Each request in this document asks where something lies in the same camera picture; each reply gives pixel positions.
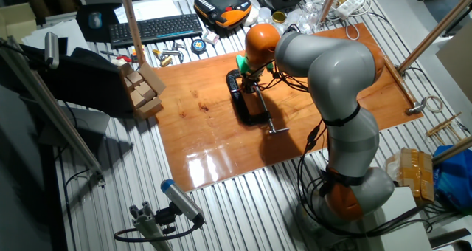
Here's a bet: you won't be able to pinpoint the white cable loop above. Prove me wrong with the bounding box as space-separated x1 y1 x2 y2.
344 19 361 42

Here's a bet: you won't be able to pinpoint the wooden pole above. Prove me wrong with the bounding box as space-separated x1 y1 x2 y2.
319 0 342 24
397 0 472 74
117 0 147 66
431 135 472 167

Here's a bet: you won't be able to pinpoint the white paper stack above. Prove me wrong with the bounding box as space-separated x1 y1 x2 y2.
21 18 90 53

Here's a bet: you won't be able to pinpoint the blue bag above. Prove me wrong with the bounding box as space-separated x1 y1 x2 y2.
432 144 472 212

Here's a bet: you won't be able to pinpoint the glass jar gold lid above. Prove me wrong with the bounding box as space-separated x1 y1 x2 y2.
271 10 288 24

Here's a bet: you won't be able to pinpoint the white pedestal box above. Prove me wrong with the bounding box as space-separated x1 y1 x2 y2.
363 186 435 251

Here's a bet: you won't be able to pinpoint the chrome pipe fitting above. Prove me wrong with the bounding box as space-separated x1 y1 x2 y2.
161 40 188 64

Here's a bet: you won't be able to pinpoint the taped cardboard package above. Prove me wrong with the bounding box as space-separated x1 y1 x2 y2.
384 147 437 204

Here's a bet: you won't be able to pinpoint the grey cardboard sheet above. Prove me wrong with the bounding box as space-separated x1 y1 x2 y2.
435 20 472 105

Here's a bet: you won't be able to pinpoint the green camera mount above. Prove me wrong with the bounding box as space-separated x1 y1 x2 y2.
235 53 276 78

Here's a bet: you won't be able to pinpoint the black keyboard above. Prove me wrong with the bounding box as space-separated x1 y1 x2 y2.
108 13 204 49

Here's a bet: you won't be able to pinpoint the plain closed cardboard box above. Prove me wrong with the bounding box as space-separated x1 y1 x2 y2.
0 2 38 42

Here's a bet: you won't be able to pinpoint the black C-clamp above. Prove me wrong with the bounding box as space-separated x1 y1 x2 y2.
225 68 291 136

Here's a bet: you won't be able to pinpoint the red handled tool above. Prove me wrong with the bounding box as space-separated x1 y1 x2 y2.
98 49 133 64

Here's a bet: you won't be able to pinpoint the brass fitting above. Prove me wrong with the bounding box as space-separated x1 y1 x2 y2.
151 48 174 69

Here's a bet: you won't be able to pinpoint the black mouse pad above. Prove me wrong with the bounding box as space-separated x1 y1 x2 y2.
75 2 122 44

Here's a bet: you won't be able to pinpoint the wooden handle hammer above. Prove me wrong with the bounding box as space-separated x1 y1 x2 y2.
383 55 428 116

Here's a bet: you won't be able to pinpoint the grey computer mouse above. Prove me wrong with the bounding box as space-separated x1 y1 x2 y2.
87 10 103 30

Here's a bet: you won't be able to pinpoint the open cardboard box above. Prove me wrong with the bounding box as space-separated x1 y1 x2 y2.
117 61 167 121

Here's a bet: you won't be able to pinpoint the clear glass jar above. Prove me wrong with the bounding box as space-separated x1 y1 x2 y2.
293 1 322 33

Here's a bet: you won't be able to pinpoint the small pink white pack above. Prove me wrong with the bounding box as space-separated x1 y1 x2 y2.
202 30 221 47

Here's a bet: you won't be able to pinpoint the wooden sticks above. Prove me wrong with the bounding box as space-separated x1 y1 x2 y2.
425 111 465 145

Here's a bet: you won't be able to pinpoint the aluminium profile post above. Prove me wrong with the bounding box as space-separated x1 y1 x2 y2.
128 201 174 251

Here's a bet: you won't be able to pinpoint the silver camera blue cap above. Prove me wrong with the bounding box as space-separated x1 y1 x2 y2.
160 178 206 225

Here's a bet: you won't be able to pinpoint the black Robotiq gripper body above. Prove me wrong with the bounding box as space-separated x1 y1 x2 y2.
240 70 263 92

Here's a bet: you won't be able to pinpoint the white power strip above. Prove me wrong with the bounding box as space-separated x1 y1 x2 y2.
333 0 366 20

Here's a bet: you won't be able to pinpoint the wooden board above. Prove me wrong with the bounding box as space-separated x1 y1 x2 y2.
152 21 425 193

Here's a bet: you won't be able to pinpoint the glass jar white lid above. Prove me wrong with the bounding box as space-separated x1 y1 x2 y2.
257 6 273 23

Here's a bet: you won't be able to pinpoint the black panel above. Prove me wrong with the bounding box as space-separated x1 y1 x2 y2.
20 43 136 120

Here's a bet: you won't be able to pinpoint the white tape ring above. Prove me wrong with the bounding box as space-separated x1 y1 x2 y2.
423 94 445 114

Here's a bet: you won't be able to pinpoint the orange black teach pendant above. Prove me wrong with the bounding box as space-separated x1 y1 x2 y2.
192 0 254 30

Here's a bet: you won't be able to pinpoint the aluminium frame bar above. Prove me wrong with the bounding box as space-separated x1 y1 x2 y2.
0 36 107 186

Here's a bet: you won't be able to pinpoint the black camera cable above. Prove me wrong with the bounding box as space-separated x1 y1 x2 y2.
113 220 202 244

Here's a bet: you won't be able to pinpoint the white paper sheets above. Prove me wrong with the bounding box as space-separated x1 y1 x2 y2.
113 0 184 24

